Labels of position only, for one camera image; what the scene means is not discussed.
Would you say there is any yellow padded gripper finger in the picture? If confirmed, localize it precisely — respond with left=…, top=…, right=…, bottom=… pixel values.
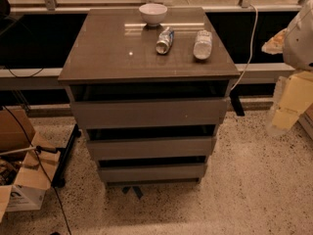
left=266, top=71, right=313, bottom=136

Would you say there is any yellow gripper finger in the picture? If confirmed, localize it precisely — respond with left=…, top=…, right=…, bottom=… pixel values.
left=261, top=28, right=287, bottom=55

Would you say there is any grey top drawer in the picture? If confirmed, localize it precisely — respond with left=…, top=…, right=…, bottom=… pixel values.
left=70, top=99, right=227, bottom=129

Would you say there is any grey drawer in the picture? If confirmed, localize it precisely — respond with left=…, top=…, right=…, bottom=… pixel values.
left=70, top=99, right=227, bottom=129
left=98, top=164, right=207, bottom=182
left=87, top=137, right=216, bottom=161

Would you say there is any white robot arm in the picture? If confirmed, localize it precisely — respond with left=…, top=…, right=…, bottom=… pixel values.
left=261, top=0, right=313, bottom=136

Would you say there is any grey drawer cabinet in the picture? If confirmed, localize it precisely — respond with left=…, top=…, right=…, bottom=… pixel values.
left=59, top=8, right=240, bottom=186

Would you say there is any grey bottom drawer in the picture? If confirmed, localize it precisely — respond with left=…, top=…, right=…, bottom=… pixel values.
left=98, top=164, right=207, bottom=182

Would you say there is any grey middle drawer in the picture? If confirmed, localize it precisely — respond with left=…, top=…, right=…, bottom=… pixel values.
left=87, top=137, right=216, bottom=161

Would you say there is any open cardboard box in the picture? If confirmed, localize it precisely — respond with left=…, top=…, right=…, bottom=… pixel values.
left=0, top=110, right=61, bottom=222

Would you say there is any white plastic bottle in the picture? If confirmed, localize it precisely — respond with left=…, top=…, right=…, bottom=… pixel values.
left=193, top=30, right=212, bottom=60

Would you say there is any crushed silver blue can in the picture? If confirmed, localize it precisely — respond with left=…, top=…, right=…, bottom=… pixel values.
left=156, top=26, right=174, bottom=55

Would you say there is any white ceramic bowl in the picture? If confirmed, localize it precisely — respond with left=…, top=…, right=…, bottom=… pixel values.
left=139, top=3, right=167, bottom=26

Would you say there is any black stand base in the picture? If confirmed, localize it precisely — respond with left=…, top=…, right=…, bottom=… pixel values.
left=52, top=124, right=81, bottom=188

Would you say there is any white hanging cable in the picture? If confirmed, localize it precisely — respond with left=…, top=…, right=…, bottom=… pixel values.
left=229, top=3, right=259, bottom=93

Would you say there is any black floor cable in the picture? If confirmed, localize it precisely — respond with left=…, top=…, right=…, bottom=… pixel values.
left=1, top=105, right=73, bottom=235

